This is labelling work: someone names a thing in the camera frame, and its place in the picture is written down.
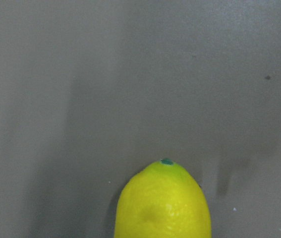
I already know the yellow lemon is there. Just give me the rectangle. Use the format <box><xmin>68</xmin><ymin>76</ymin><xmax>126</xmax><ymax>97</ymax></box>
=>
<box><xmin>114</xmin><ymin>158</ymin><xmax>212</xmax><ymax>238</ymax></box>

